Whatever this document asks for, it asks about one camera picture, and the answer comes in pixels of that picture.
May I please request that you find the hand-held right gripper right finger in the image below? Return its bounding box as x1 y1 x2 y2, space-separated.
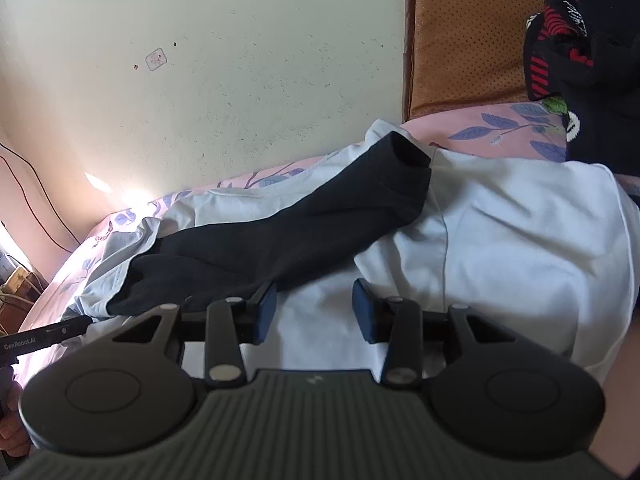
351 278 507 389

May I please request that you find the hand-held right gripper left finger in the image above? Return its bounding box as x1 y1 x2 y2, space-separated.
112 281 279 389

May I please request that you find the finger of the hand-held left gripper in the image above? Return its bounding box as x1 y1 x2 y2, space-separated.
46 314 94 347

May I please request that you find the black garment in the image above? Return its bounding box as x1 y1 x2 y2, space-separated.
107 132 432 319

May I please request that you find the white shirt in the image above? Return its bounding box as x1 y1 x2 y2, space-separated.
75 119 640 386

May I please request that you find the black patterned clothes pile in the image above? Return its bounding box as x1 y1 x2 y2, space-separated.
522 0 640 182

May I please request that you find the person's left hand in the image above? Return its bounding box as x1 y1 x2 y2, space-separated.
0 381 32 457

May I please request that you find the wooden box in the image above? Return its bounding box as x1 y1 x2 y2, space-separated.
0 265 49 337

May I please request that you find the pink floral bed sheet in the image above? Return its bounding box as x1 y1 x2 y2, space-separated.
10 99 640 480

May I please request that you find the dark wall cable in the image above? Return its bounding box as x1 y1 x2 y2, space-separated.
0 141 82 253

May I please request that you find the small wall sticker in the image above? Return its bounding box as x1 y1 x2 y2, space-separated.
144 47 169 72

